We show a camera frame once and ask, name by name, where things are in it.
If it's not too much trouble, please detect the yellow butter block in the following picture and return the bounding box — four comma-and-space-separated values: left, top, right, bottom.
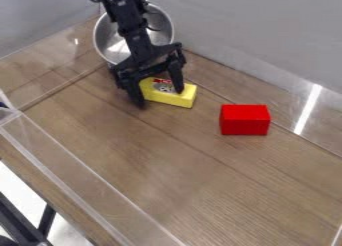
139, 77, 197, 108

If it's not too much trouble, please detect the silver steel pot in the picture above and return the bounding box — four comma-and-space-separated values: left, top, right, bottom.
92, 4, 175, 64

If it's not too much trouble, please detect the clear acrylic front barrier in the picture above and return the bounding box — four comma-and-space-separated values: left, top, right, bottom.
0, 89, 187, 246

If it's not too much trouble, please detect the red rectangular block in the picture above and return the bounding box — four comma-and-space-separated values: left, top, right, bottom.
219, 104, 271, 135

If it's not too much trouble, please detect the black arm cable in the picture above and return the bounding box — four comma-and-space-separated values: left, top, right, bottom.
143, 6, 167, 32

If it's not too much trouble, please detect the black table leg frame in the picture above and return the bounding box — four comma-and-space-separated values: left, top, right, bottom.
0, 193, 56, 246

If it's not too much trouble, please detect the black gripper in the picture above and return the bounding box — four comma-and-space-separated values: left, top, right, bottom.
111, 29, 185, 108

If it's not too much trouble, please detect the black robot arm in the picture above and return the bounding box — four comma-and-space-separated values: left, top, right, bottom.
89, 0, 185, 107

